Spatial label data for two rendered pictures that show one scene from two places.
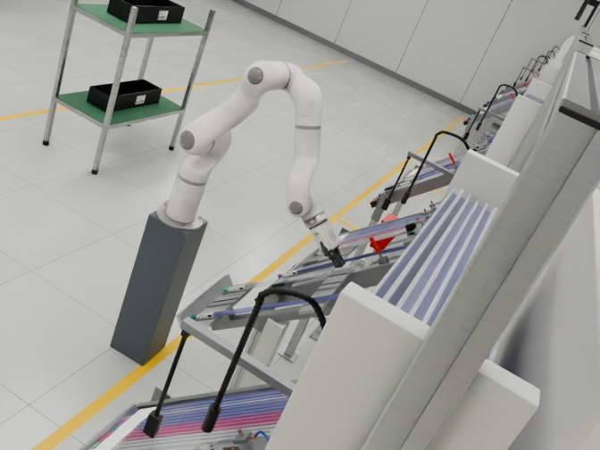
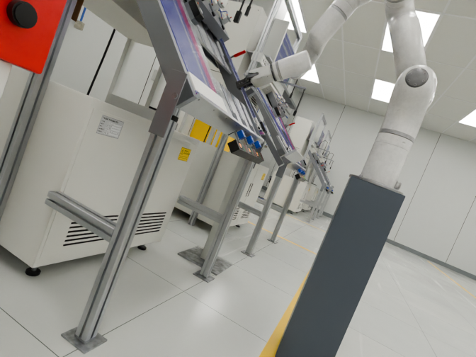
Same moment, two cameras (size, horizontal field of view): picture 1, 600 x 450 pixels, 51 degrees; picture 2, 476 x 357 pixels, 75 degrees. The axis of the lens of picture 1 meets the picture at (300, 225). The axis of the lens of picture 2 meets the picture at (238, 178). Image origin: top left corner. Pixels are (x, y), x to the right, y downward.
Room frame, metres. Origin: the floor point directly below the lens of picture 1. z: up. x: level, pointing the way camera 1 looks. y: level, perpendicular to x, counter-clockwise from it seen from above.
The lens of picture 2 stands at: (3.42, 0.10, 0.62)
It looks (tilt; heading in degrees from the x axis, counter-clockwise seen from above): 4 degrees down; 185
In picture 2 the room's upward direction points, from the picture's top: 22 degrees clockwise
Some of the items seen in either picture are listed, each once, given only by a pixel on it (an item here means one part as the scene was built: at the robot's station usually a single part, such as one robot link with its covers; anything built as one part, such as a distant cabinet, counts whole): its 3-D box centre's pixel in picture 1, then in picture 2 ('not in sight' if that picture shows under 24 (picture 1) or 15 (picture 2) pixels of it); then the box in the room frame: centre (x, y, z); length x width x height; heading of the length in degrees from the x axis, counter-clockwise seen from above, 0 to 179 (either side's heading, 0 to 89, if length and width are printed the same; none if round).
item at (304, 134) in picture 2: not in sight; (300, 163); (-2.72, 0.56, 0.95); 1.36 x 0.82 x 1.90; 75
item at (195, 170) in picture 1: (206, 150); (409, 103); (2.28, 0.45, 1.00); 0.19 x 0.12 x 0.24; 156
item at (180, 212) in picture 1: (185, 198); (384, 162); (2.25, 0.46, 0.79); 0.19 x 0.19 x 0.18
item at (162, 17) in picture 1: (147, 10); not in sight; (4.09, 1.45, 1.01); 0.57 x 0.17 x 0.11; 165
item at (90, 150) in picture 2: not in sight; (79, 167); (2.12, -0.69, 0.31); 0.70 x 0.65 x 0.62; 165
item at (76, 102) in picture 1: (130, 75); not in sight; (4.09, 1.45, 0.55); 0.91 x 0.46 x 1.10; 165
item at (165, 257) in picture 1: (157, 286); (336, 273); (2.25, 0.46, 0.35); 0.18 x 0.18 x 0.70; 78
